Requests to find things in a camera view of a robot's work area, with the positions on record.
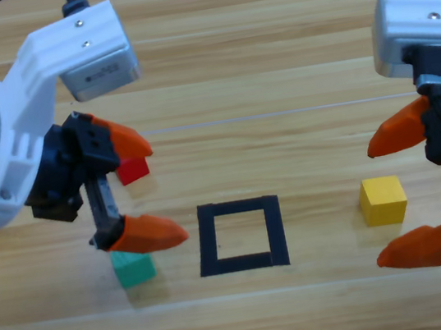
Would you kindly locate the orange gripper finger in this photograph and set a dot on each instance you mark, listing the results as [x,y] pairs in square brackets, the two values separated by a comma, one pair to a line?
[125,139]
[400,132]
[420,249]
[152,233]

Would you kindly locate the red wooden block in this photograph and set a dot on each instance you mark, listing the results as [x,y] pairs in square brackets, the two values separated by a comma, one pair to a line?
[134,172]

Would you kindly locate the green wooden block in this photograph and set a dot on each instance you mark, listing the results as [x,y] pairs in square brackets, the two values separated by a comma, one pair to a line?
[134,271]

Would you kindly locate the yellow wooden block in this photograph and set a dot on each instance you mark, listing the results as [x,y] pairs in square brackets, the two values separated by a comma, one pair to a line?
[382,203]

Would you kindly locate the black tape square outline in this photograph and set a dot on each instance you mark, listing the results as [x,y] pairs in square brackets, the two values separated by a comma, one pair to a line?
[207,241]

